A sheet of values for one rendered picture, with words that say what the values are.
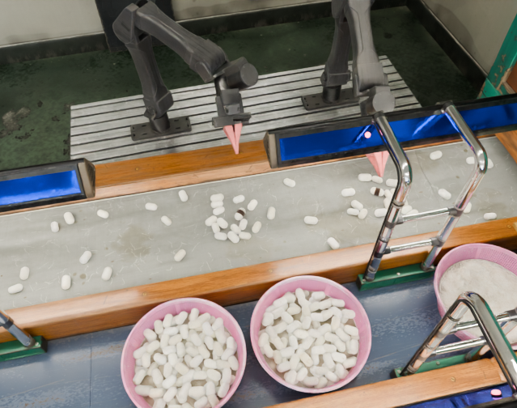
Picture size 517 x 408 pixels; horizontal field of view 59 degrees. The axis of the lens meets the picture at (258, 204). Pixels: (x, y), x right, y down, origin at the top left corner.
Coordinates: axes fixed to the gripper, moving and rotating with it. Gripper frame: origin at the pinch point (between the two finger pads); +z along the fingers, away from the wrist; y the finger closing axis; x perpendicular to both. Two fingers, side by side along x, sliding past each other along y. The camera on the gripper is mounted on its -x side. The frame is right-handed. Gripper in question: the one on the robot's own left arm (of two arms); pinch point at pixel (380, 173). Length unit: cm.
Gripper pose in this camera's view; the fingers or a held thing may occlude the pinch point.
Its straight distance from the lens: 127.1
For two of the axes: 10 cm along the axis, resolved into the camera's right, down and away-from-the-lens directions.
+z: 1.6, 9.9, 0.7
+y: 9.8, -1.7, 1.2
